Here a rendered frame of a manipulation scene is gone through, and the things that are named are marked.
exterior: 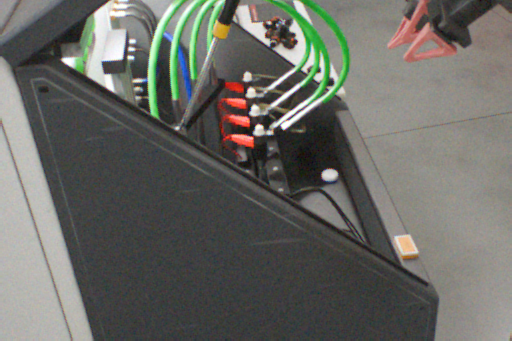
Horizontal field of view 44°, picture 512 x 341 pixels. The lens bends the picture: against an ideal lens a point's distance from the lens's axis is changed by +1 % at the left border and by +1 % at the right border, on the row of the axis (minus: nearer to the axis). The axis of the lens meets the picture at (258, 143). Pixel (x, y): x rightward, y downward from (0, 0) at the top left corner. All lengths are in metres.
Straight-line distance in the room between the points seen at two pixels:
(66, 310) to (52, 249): 0.13
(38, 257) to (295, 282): 0.39
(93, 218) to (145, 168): 0.11
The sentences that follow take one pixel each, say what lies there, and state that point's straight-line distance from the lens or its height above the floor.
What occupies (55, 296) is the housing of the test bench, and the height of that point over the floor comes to 1.07.
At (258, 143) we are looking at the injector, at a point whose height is 1.09.
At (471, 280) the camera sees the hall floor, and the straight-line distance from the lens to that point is 2.56.
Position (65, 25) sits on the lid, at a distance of 0.77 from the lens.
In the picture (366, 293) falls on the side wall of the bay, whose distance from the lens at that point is 1.09.
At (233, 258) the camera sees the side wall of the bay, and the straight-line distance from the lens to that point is 0.99.
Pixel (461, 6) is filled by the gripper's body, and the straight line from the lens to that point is 1.03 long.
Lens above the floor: 1.77
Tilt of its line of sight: 33 degrees down
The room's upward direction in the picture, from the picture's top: 4 degrees counter-clockwise
